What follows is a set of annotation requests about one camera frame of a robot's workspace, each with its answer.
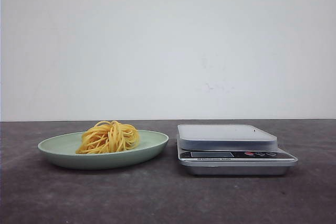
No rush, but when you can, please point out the light green round plate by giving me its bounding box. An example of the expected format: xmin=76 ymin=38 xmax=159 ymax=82
xmin=38 ymin=130 xmax=169 ymax=170

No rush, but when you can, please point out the yellow vermicelli noodle bundle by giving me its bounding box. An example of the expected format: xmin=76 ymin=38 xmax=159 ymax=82
xmin=76 ymin=121 xmax=140 ymax=154

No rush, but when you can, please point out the silver digital kitchen scale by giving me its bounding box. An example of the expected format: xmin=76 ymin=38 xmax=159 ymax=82
xmin=176 ymin=124 xmax=298 ymax=176

